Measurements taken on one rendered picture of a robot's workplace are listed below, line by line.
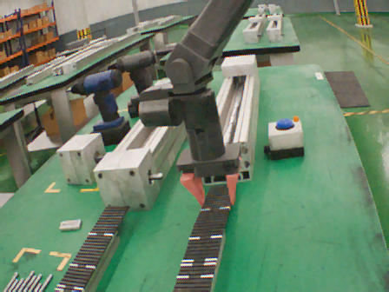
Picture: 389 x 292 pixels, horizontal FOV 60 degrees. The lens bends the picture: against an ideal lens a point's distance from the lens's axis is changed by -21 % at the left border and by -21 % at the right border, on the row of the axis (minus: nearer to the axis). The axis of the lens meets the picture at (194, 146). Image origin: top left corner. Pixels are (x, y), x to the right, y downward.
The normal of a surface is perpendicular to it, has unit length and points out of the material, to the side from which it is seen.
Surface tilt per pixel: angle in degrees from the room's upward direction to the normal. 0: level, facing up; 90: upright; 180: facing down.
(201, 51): 91
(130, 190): 90
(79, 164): 90
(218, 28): 85
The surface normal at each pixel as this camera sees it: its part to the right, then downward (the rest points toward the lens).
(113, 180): -0.17, 0.39
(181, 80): -0.40, 0.39
